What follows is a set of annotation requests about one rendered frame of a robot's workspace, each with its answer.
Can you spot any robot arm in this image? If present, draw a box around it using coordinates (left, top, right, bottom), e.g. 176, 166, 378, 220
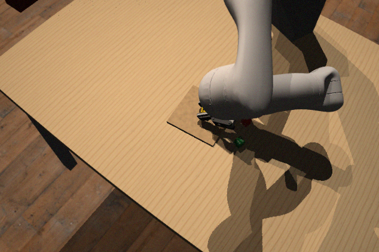
198, 0, 344, 120

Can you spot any red die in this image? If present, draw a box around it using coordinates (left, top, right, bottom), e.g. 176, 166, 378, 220
241, 119, 252, 127

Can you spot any tan square mat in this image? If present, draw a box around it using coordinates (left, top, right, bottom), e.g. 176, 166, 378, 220
167, 85, 224, 146

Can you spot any green die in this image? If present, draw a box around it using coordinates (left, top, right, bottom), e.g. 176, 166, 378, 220
234, 136, 245, 148

